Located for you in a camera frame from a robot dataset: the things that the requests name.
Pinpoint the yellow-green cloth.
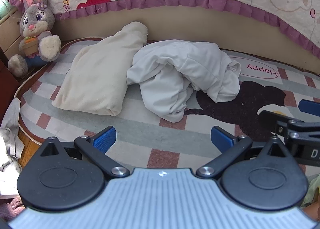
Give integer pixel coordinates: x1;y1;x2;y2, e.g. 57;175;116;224
301;175;320;207

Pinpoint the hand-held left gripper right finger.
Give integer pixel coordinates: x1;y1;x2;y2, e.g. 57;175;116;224
196;126;294;177

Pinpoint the pink towel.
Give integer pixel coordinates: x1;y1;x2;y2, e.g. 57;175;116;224
0;195;25;222

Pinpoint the checkered floor mat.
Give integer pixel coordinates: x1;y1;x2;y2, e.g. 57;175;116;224
15;38;320;172

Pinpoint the grey plush bunny toy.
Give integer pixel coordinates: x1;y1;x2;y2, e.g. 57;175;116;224
7;0;62;77

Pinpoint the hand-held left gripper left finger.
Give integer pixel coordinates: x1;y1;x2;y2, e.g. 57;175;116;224
37;126;130;177

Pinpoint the grey cloth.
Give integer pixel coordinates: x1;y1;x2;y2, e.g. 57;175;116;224
0;98;24;174

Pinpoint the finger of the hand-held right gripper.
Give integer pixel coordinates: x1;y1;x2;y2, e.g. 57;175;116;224
258;110;305;135
298;99;320;118

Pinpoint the white garment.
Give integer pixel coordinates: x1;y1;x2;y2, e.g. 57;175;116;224
126;39;241;123

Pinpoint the wooden nightstand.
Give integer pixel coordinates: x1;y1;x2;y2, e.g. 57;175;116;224
0;9;28;90

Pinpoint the beige bed headboard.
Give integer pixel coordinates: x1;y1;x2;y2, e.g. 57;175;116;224
54;0;320;75

